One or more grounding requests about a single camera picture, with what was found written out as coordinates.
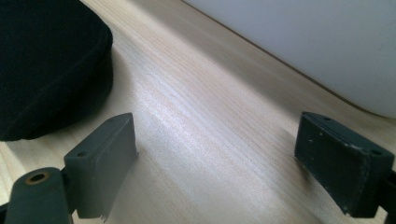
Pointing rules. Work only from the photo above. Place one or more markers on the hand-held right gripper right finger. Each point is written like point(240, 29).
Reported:
point(339, 161)

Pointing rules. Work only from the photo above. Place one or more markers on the white divided storage box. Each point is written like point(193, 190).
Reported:
point(311, 37)

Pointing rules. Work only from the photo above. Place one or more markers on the black cloth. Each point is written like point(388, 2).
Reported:
point(46, 62)

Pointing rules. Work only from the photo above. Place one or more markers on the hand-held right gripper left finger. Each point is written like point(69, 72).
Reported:
point(99, 165)

